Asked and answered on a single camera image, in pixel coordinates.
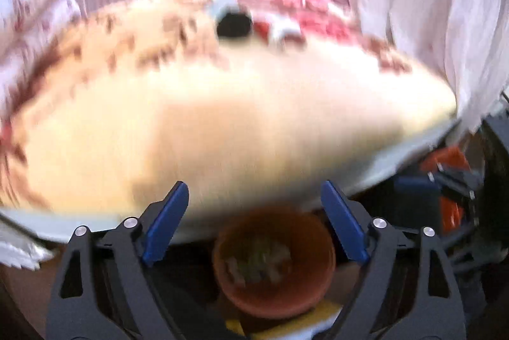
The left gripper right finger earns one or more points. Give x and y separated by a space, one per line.
406 289

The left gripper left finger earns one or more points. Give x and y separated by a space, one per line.
101 289

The red and white wrapper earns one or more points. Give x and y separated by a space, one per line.
278 32

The grey cardboard tube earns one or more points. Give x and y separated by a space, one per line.
232 21

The yellow floral bed blanket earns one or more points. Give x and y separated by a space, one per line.
142 94

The right sheer curtain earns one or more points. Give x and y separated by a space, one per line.
466 41

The folded white floral quilt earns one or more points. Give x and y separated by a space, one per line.
28 29

